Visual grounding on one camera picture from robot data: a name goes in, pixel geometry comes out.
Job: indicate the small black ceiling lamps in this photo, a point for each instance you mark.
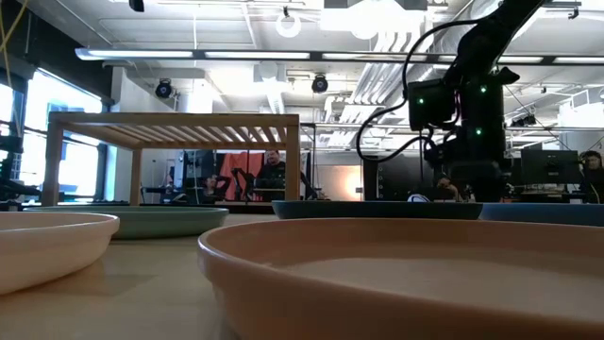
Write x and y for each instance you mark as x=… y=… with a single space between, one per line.
x=524 y=121

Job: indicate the cream plate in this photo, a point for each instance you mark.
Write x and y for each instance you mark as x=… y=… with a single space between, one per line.
x=47 y=250

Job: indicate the black ceiling spot lamp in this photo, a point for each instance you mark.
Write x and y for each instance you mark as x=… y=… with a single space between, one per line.
x=319 y=85
x=163 y=90

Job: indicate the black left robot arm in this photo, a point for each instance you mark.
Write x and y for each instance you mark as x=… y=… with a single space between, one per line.
x=11 y=144

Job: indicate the red cloth panel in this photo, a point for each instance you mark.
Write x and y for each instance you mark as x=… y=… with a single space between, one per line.
x=238 y=165

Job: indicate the dark teal plate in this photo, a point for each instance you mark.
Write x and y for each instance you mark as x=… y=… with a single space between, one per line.
x=377 y=210

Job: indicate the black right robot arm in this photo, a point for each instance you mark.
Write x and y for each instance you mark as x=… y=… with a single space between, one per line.
x=481 y=108

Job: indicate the black partition panel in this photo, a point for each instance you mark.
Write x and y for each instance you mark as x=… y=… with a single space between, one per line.
x=391 y=181

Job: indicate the long ceiling light strip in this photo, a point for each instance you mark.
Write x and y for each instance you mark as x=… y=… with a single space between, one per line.
x=141 y=54

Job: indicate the light wooden slatted shelf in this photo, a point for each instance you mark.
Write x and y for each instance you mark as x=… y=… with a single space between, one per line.
x=170 y=120

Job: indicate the blue plate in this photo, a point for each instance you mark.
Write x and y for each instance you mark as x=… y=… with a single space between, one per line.
x=542 y=213

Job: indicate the person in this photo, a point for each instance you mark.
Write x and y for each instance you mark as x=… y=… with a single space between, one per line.
x=592 y=175
x=446 y=186
x=214 y=186
x=273 y=177

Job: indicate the peach orange plate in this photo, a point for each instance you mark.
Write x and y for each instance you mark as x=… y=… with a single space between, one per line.
x=330 y=302

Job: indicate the black computer monitor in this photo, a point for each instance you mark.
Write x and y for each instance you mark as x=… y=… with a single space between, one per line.
x=549 y=167

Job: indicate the white round object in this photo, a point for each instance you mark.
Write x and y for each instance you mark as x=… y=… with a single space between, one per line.
x=419 y=198

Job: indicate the background black robot arm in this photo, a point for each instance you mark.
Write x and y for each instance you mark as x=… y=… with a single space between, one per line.
x=244 y=179

